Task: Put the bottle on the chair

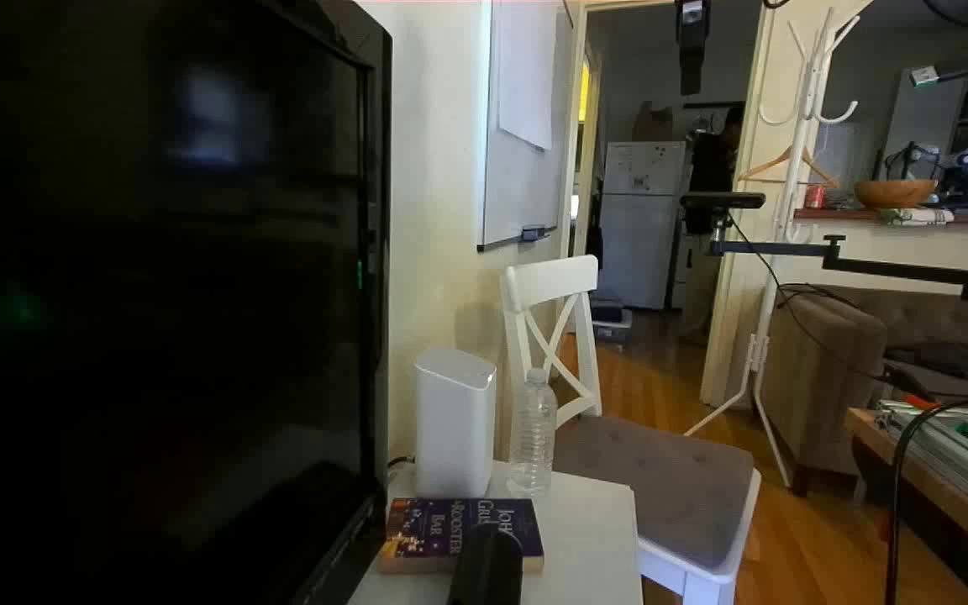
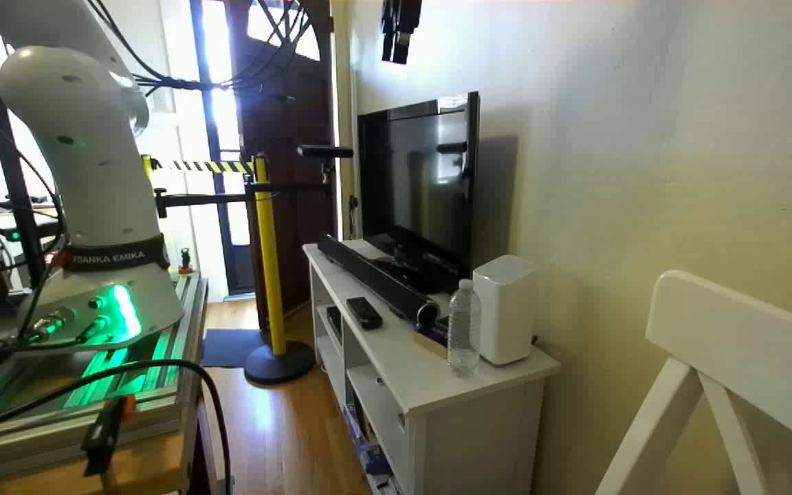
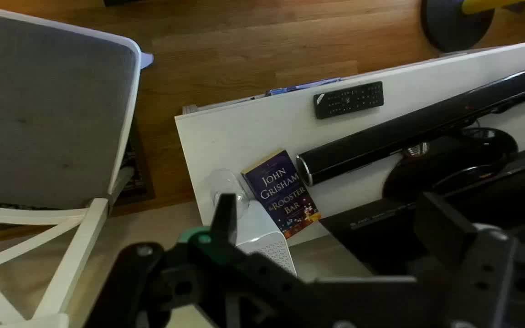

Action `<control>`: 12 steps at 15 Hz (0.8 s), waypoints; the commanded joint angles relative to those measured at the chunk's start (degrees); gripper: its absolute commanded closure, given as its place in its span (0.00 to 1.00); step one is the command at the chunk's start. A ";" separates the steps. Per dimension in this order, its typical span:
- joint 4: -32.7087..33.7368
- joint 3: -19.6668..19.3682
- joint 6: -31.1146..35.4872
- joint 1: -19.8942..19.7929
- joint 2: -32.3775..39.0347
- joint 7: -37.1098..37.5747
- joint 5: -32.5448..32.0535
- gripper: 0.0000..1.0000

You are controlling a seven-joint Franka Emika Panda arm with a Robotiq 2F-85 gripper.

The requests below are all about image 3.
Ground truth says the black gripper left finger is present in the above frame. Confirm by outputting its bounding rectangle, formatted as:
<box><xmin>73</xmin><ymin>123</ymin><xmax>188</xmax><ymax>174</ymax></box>
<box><xmin>84</xmin><ymin>243</ymin><xmax>172</xmax><ymax>328</ymax></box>

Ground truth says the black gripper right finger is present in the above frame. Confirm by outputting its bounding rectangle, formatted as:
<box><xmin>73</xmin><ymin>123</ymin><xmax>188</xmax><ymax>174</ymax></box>
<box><xmin>414</xmin><ymin>194</ymin><xmax>518</xmax><ymax>328</ymax></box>

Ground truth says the white chair grey cushion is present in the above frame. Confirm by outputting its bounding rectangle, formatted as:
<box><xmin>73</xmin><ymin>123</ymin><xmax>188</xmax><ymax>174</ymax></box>
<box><xmin>0</xmin><ymin>10</ymin><xmax>144</xmax><ymax>328</ymax></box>

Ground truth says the black television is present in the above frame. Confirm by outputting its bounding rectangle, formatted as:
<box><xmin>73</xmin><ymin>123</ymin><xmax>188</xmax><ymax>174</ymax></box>
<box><xmin>323</xmin><ymin>128</ymin><xmax>525</xmax><ymax>276</ymax></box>

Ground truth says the white router box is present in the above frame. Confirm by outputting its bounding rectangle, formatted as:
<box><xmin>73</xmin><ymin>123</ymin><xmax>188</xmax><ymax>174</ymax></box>
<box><xmin>206</xmin><ymin>168</ymin><xmax>299</xmax><ymax>277</ymax></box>

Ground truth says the John Grisham paperback book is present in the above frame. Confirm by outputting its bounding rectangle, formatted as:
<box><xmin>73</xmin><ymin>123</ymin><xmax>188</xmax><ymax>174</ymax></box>
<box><xmin>241</xmin><ymin>150</ymin><xmax>321</xmax><ymax>239</ymax></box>

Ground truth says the white table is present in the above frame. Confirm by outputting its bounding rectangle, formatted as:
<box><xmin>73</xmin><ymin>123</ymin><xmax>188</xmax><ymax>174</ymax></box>
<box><xmin>175</xmin><ymin>42</ymin><xmax>525</xmax><ymax>226</ymax></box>

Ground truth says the black remote control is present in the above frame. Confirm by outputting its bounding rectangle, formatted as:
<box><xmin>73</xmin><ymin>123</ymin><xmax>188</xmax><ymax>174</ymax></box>
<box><xmin>314</xmin><ymin>82</ymin><xmax>385</xmax><ymax>119</ymax></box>

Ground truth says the black round lamp base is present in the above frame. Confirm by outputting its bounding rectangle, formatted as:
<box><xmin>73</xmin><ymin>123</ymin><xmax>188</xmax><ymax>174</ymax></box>
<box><xmin>420</xmin><ymin>0</ymin><xmax>494</xmax><ymax>53</ymax></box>

